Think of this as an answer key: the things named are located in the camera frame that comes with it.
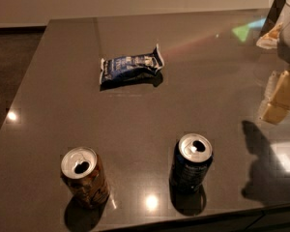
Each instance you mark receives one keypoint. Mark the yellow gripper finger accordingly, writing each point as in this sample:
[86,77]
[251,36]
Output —
[276,104]
[270,39]

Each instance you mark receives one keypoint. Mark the blue chip bag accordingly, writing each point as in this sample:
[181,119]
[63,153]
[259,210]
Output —
[126,68]

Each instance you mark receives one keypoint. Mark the dark blue pepsi can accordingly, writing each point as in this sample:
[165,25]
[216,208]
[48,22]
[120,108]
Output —
[193,156]

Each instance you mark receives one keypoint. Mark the orange soda can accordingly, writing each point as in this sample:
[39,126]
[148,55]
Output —
[82,171]

